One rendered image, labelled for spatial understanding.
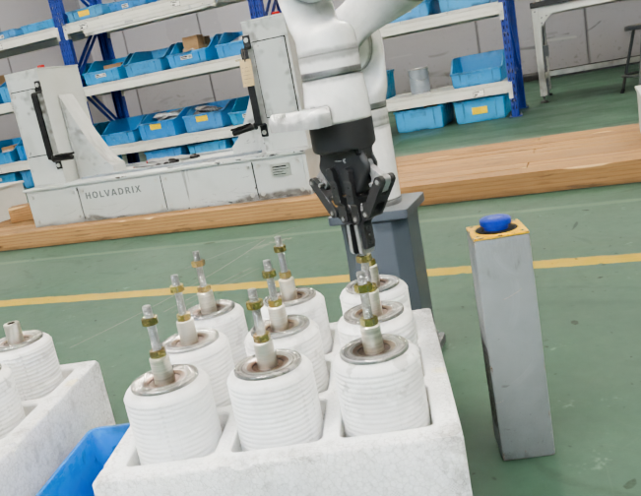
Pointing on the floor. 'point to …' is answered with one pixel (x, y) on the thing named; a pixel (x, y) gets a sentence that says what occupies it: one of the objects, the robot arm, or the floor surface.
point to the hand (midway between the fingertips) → (360, 236)
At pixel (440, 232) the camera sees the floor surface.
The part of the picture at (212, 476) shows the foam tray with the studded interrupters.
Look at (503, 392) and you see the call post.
